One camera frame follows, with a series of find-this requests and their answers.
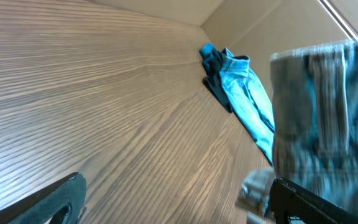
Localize light blue denim shorts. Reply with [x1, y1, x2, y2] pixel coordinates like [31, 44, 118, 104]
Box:
[235, 34, 358, 224]

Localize dark blue garment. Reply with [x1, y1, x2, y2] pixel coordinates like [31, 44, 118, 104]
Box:
[199, 43, 225, 76]

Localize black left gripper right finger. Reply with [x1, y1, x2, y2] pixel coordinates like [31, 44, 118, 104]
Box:
[269, 178, 358, 224]

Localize black garment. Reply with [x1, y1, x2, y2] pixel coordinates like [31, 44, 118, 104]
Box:
[202, 49, 233, 114]

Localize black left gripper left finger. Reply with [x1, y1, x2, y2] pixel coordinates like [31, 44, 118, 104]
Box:
[0, 172, 86, 224]

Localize blue jeans with pocket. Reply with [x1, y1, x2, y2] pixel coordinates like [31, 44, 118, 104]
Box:
[219, 48, 275, 163]

